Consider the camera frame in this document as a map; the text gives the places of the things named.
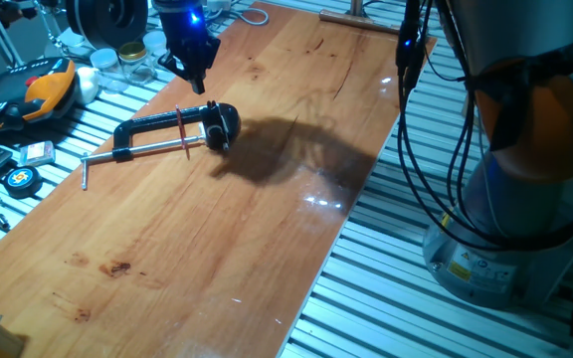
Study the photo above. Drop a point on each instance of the small matchbox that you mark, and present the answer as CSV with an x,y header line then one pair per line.
x,y
37,153

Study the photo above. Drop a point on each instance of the red black striped pencil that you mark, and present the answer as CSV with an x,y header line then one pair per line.
x,y
182,131

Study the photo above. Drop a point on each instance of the white power strip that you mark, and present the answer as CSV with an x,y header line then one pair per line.
x,y
218,5

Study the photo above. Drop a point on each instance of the black metal C-clamp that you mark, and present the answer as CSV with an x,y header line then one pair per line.
x,y
157,119

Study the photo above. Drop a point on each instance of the black filament spool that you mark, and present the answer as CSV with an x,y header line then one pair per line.
x,y
107,20

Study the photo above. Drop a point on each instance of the black round tape measure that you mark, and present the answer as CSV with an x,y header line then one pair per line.
x,y
22,180

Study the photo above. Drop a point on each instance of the clear jar white lid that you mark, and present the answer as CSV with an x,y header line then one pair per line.
x,y
154,44
105,67

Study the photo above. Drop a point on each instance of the glass jar gold lid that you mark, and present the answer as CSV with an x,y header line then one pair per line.
x,y
134,62

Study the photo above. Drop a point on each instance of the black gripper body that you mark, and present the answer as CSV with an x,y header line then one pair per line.
x,y
184,30

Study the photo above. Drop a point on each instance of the person's bare hand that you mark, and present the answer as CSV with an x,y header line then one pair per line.
x,y
10,12

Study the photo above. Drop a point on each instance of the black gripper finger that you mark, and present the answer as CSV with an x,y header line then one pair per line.
x,y
201,74
179,67

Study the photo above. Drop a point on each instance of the varnished wooden board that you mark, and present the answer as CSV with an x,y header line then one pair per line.
x,y
192,238

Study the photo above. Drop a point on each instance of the white rounded figurine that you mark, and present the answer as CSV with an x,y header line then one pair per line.
x,y
86,84

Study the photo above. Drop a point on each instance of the orange black teach pendant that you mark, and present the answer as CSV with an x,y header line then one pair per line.
x,y
28,94

